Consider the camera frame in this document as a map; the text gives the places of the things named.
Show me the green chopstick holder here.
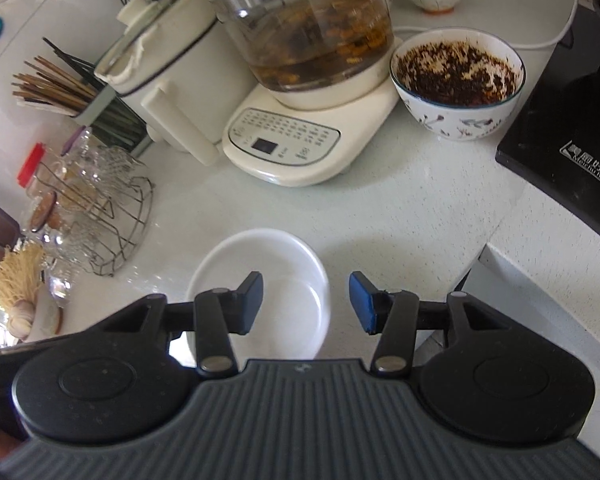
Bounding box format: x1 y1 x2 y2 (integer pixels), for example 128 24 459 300
74 85 152 157

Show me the white pot with lid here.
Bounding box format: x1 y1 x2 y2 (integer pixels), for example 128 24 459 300
94 0 222 167

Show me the white bowl holding garlic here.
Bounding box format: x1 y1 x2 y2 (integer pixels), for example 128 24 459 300
9 287 64 344

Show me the red-lid glass jar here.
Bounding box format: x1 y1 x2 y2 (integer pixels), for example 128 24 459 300
17 143 49 202

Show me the small jar with brown lid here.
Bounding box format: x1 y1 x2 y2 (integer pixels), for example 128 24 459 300
30 191 59 231

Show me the wire cup rack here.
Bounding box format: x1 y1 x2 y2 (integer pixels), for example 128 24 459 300
55 159 155 278

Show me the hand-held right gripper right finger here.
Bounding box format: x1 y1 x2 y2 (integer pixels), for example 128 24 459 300
349 271 511 377

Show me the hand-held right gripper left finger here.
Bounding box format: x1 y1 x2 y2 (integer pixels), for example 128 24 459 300
100 271 265 377

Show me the plain white bowl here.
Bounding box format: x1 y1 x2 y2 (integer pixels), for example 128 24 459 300
185 228 331 362

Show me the floral bowl with chili flakes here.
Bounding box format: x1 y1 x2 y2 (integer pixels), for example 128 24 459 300
389 28 527 142

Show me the bundle of chopsticks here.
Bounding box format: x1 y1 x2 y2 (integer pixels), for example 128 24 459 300
12 37 100 117

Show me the wire rack with glass cups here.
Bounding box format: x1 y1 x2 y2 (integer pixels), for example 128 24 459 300
22 129 146 273

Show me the cream electric glass kettle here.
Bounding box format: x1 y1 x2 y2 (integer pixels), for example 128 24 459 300
194 0 402 189

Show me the black induction cooktop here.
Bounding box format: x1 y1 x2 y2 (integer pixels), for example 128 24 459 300
494 5 600 252

